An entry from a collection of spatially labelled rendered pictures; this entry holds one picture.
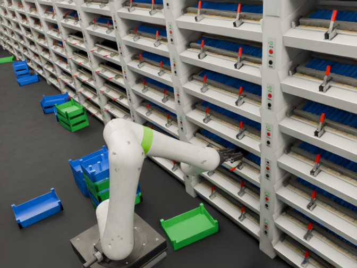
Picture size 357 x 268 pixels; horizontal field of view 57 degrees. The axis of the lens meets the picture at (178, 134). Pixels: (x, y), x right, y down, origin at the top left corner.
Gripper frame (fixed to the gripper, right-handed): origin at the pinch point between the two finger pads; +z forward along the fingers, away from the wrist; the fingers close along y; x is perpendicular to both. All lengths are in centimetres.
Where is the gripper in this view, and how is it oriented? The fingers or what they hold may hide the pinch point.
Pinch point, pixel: (241, 151)
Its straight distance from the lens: 183.6
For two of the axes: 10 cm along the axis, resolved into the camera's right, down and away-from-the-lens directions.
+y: -5.9, -3.3, 7.4
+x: -0.7, 9.3, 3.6
